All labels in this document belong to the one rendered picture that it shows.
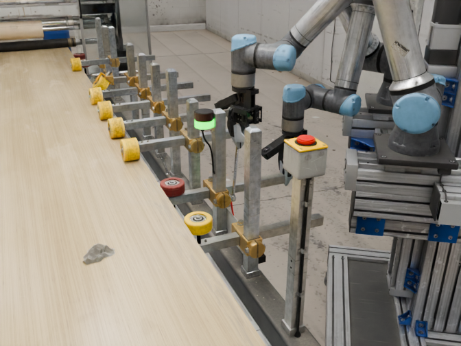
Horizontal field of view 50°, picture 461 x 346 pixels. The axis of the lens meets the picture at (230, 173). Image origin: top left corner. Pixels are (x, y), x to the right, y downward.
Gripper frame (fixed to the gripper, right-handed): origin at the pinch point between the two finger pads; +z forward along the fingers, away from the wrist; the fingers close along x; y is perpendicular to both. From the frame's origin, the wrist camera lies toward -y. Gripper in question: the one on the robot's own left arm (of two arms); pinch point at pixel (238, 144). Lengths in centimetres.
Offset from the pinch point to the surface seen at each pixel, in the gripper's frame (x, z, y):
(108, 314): -68, 11, 32
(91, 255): -61, 10, 11
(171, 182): -21.7, 9.8, -8.6
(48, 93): -3, 10, -141
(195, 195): -14.8, 15.9, -5.1
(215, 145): -10.6, -2.6, 0.5
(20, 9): 34, -19, -255
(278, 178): 14.5, 15.5, 5.5
